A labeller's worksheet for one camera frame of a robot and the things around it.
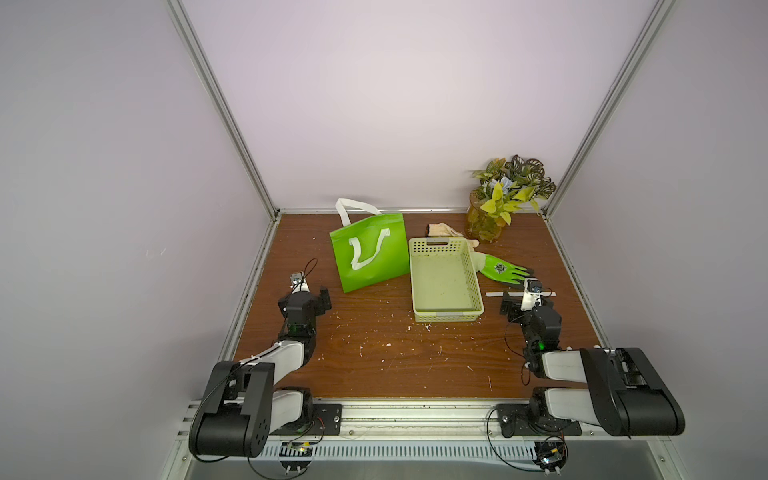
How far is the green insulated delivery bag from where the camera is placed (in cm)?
88

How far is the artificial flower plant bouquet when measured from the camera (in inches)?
36.2

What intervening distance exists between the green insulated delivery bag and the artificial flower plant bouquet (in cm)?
30
